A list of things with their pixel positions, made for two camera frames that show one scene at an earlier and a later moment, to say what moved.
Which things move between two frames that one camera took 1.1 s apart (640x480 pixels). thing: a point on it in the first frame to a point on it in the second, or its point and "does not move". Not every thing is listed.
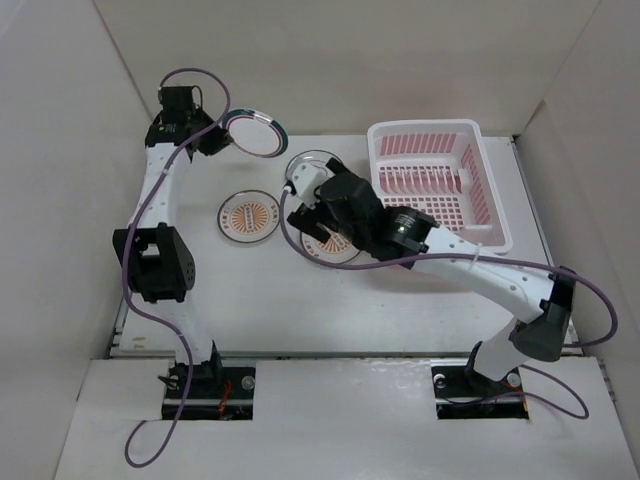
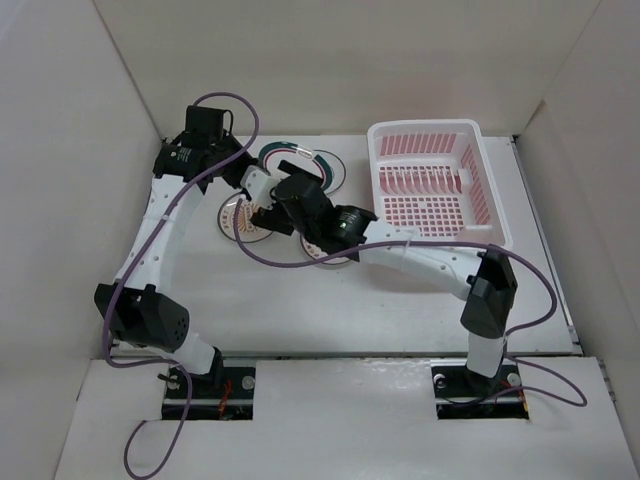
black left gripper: [220, 139] to [247, 162]
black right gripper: [311, 221] to [272, 219]
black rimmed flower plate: [313, 165] does not move
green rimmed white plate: [255, 133] to [299, 157]
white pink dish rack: [446, 168] does not move
